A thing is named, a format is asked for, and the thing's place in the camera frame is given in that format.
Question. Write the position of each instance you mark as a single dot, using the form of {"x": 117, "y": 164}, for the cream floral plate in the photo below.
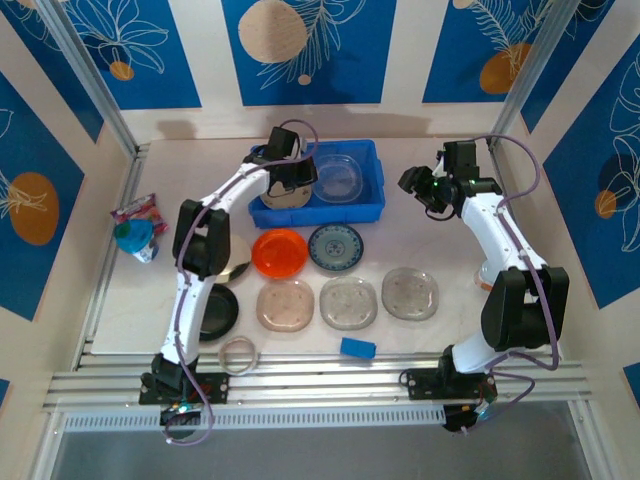
{"x": 296, "y": 200}

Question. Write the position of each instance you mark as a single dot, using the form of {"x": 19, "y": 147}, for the clear round transparent plate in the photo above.
{"x": 339, "y": 179}

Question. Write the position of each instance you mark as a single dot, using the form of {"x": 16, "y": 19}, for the pinkish clear square plate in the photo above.
{"x": 285, "y": 306}

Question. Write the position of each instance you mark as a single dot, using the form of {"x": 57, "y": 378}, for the black plate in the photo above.
{"x": 223, "y": 315}

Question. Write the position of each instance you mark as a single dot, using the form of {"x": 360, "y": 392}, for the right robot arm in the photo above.
{"x": 525, "y": 310}

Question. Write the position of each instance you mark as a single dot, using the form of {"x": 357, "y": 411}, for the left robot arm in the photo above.
{"x": 190, "y": 300}

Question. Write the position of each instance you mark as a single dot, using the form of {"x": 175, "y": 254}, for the blue plastic bin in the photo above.
{"x": 325, "y": 216}

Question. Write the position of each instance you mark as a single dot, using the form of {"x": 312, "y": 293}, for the orange plastic plate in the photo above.
{"x": 279, "y": 254}

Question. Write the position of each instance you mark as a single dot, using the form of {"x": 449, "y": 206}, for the blue and white porcelain plate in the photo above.
{"x": 335, "y": 247}

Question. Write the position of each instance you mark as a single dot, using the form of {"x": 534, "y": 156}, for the white orange-rimmed cup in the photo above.
{"x": 482, "y": 279}

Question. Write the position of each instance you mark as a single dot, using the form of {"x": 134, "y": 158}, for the colourful snack bag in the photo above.
{"x": 145, "y": 212}

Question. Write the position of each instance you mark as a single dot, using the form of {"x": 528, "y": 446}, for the blue plastic cup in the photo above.
{"x": 132, "y": 237}

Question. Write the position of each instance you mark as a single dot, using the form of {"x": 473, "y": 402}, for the small blue block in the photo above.
{"x": 358, "y": 348}

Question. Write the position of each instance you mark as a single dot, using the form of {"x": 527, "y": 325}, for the clear tape roll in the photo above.
{"x": 239, "y": 371}

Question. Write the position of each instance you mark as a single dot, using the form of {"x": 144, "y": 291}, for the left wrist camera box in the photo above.
{"x": 303, "y": 146}

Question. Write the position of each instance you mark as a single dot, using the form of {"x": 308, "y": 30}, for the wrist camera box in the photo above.
{"x": 440, "y": 160}
{"x": 303, "y": 146}

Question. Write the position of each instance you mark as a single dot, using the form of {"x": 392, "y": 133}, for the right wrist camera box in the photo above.
{"x": 440, "y": 160}

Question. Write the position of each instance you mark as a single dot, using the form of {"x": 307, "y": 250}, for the aluminium corner post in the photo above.
{"x": 532, "y": 75}
{"x": 96, "y": 85}

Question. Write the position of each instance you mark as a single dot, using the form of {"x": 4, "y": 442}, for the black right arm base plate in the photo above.
{"x": 420, "y": 384}

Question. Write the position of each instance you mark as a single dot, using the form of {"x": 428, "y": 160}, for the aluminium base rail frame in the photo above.
{"x": 320, "y": 380}

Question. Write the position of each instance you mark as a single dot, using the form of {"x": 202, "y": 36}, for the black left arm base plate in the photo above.
{"x": 215, "y": 387}

